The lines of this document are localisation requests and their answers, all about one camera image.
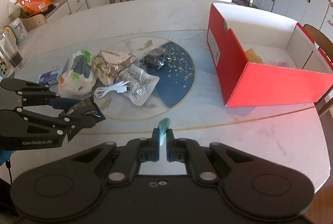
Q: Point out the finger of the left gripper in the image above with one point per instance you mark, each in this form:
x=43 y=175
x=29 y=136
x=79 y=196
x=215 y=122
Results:
x=62 y=103
x=82 y=115

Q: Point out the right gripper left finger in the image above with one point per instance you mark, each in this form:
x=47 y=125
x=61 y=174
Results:
x=149 y=148

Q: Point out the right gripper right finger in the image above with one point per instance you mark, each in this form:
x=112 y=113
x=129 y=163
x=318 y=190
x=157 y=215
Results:
x=175 y=149

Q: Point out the teal green pen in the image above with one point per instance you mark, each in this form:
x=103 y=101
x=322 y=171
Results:
x=163 y=126

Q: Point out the white tissue pack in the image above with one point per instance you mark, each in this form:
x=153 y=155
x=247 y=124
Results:
x=77 y=78

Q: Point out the blue snack bar wrapper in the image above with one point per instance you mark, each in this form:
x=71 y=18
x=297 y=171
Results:
x=50 y=78

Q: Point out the white printed sachet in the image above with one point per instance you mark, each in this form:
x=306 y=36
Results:
x=140 y=84

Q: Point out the silver foil snack bag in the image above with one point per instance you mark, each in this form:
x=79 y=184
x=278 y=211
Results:
x=108 y=64

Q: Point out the rubiks cube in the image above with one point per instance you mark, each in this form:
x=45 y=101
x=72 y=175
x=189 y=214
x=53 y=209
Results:
x=6 y=69

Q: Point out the glass jar dark contents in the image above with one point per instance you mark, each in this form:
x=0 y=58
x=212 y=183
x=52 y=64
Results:
x=9 y=51

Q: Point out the black wrapped snack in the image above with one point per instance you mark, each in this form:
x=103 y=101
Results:
x=156 y=58

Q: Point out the white side cabinet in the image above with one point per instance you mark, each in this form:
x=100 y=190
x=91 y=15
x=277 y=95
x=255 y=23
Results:
x=65 y=8

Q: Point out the yellow plush toy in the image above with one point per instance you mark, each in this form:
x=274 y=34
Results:
x=252 y=56

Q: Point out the pink wrapped bun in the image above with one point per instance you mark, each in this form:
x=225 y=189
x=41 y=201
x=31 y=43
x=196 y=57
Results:
x=286 y=64

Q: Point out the red cardboard box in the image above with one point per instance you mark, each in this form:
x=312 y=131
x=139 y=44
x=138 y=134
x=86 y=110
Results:
x=232 y=29

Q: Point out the wooden chair right side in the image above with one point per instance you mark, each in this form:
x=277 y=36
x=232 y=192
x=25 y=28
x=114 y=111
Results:
x=323 y=51

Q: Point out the white wall cabinets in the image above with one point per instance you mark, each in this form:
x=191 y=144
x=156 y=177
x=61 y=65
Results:
x=310 y=12

